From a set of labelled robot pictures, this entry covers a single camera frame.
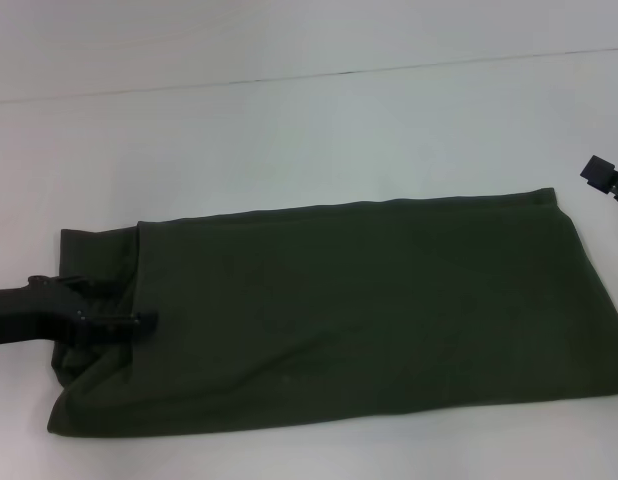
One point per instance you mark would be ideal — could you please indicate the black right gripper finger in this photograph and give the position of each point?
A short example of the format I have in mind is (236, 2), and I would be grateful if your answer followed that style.
(604, 172)

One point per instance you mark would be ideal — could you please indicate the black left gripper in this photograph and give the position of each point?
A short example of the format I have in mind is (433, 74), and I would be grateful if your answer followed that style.
(34, 312)

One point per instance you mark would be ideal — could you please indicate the dark green printed T-shirt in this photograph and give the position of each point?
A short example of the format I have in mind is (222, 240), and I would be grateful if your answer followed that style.
(339, 310)

